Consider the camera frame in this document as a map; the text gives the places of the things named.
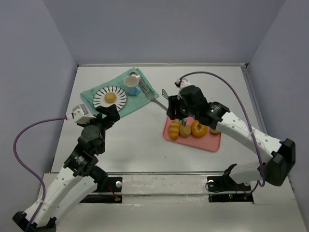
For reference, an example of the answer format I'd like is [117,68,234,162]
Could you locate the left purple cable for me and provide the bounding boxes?
[13,116,70,229]

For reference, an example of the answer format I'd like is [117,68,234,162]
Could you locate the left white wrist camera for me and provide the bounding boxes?
[72,104,94,124]

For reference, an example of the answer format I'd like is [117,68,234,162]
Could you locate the orange donut bread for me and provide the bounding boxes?
[191,120,208,138]

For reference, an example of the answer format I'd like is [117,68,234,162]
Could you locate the halved round bread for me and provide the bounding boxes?
[210,129,220,135]

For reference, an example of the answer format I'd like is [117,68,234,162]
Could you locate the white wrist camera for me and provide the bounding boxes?
[175,78,192,100]
[72,104,94,124]

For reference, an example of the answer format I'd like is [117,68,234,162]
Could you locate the metal spoon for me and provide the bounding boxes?
[129,72,145,89]

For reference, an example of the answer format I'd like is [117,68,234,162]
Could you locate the small round yellow bread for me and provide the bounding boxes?
[179,125,191,138]

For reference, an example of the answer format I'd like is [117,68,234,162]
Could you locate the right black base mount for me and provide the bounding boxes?
[205,164,254,203]

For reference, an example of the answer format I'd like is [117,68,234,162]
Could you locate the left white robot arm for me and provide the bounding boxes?
[13,104,120,232]

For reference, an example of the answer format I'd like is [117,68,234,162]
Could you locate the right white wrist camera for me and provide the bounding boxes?
[175,78,192,100]

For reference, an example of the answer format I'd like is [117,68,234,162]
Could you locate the metal tongs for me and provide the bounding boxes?
[139,82,188,127]

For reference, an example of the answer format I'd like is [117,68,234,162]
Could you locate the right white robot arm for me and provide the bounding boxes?
[167,85,296,186]

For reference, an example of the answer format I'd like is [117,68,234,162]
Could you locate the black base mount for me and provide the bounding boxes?
[205,164,254,203]
[80,169,123,203]

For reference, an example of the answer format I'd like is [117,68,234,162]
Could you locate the blue striped white plate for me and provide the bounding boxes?
[93,86,127,111]

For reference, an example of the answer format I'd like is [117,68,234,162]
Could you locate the pink tray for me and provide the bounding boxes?
[163,117,221,152]

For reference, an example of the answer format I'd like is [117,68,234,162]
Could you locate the croissant bread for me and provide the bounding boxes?
[169,120,181,141]

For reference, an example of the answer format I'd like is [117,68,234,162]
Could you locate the light blue mug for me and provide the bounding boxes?
[124,75,141,96]

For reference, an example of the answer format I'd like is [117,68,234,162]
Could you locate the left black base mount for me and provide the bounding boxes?
[80,169,123,203]

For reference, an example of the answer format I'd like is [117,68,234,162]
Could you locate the green cloth mat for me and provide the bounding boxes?
[80,68,158,117]

